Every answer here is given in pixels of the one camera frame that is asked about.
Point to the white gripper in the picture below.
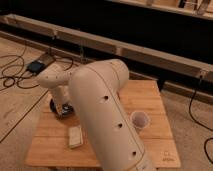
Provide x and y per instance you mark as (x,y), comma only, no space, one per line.
(60,98)

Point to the dark ceramic bowl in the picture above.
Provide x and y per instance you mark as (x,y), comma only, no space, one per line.
(53,109)

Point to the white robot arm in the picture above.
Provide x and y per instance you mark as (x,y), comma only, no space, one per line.
(92,90)

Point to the white rectangular sponge block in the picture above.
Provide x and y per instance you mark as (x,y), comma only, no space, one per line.
(75,137)

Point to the blue power adapter box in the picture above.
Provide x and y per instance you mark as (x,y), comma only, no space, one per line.
(35,67)

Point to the white plastic cup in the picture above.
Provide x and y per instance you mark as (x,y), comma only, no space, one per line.
(140,120)

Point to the wooden beam rail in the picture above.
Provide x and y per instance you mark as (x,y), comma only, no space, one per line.
(149,56)

